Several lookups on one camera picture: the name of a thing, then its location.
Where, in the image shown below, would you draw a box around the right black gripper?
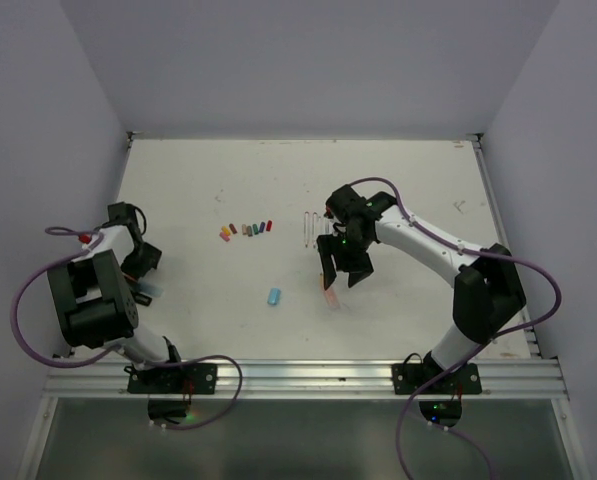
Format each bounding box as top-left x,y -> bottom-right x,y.
317,228 -> 373,286

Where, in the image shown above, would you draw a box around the light blue highlighter pen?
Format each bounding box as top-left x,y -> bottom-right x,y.
135,280 -> 164,298

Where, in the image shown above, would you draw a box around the pastel highlighter pen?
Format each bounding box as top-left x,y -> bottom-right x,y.
319,274 -> 340,310

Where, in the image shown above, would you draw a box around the black marker pen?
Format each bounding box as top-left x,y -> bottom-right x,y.
133,293 -> 153,306

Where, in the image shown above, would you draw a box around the red marker pen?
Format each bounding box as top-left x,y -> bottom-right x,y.
303,211 -> 311,248

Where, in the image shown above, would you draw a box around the light blue highlighter cap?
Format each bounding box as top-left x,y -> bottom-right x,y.
267,287 -> 282,306

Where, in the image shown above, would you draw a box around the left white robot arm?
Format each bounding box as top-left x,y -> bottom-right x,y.
47,202 -> 186,393

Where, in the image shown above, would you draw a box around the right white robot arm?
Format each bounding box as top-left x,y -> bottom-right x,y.
316,184 -> 526,393

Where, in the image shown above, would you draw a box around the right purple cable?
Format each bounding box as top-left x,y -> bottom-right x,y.
350,176 -> 564,480

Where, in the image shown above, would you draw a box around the purple cable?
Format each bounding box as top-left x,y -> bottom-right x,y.
350,176 -> 564,480
10,225 -> 244,432

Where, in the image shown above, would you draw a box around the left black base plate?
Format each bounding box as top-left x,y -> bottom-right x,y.
124,363 -> 218,395

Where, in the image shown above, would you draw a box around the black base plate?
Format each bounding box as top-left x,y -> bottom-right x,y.
124,363 -> 218,395
391,353 -> 483,395

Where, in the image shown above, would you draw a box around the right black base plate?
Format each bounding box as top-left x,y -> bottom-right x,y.
391,353 -> 483,395

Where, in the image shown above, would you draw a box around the aluminium front rail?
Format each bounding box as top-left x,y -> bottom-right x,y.
43,358 -> 568,400

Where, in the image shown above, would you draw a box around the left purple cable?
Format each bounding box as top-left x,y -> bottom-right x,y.
10,225 -> 244,432

